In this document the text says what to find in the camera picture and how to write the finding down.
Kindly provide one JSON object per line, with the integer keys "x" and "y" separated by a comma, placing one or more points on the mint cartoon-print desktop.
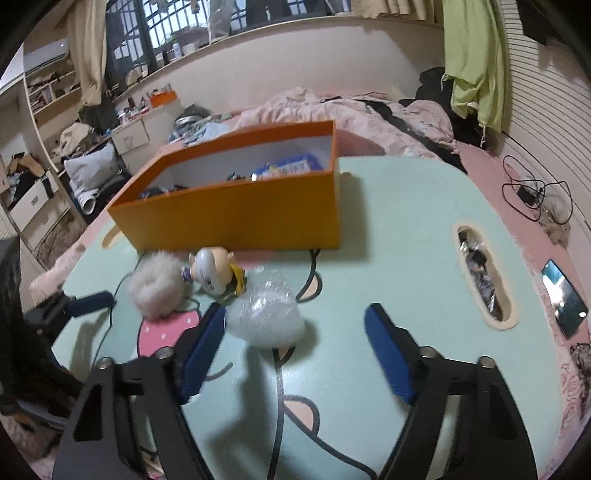
{"x": 392, "y": 258}

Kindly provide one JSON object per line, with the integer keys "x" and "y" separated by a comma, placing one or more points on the fluffy fur scrunchie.
{"x": 154, "y": 281}

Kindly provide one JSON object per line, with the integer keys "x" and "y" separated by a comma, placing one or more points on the cluttered wall shelf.
{"x": 51, "y": 97}

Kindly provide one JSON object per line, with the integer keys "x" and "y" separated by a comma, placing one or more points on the green hanging cloth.
{"x": 480, "y": 69}

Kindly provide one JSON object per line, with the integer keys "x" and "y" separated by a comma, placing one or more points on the small doll figurine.
{"x": 212, "y": 270}

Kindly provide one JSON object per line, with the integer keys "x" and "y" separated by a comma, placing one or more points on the white bottle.
{"x": 177, "y": 50}

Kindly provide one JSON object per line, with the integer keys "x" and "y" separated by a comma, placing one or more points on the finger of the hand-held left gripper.
{"x": 92, "y": 302}

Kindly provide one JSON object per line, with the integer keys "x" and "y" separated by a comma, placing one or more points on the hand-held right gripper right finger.
{"x": 388, "y": 355}

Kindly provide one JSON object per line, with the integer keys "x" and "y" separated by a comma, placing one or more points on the barred window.
{"x": 134, "y": 41}

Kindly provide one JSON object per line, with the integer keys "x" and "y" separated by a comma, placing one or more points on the blue tin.
{"x": 286, "y": 166}

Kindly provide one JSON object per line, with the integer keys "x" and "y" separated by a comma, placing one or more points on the small orange box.
{"x": 164, "y": 99}

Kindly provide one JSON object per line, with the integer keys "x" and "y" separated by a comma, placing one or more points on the smartphone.
{"x": 565, "y": 300}

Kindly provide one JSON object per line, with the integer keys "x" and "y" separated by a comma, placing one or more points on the black bag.
{"x": 97, "y": 117}

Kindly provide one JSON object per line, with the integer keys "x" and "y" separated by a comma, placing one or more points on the white air conditioner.
{"x": 46, "y": 55}

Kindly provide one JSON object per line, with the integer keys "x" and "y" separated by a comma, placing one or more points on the beige clothing pile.
{"x": 74, "y": 138}

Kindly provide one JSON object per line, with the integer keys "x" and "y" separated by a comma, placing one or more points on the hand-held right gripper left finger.
{"x": 203, "y": 350}

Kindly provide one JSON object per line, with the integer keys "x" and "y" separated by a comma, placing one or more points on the white drawer cabinet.
{"x": 131, "y": 136}

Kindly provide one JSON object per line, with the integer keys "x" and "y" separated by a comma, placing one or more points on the black clothing pile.
{"x": 434, "y": 87}

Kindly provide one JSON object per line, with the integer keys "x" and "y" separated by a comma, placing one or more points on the beige fluffy item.
{"x": 558, "y": 230}

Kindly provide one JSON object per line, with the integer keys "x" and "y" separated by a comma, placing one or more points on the white drawer unit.
{"x": 37, "y": 207}

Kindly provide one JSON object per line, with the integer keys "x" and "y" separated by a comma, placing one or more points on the black wall screen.
{"x": 540, "y": 18}

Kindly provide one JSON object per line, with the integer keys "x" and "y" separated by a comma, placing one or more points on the white pillow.
{"x": 92, "y": 168}

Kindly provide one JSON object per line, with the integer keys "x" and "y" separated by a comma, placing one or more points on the pink quilt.
{"x": 323, "y": 110}

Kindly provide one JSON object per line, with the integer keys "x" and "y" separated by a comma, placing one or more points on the orange cardboard box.
{"x": 231, "y": 217}

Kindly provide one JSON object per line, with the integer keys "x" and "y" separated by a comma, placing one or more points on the clear plastic bag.
{"x": 263, "y": 314}

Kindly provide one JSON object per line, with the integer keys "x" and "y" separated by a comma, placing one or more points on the beige curtain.
{"x": 397, "y": 8}
{"x": 87, "y": 50}

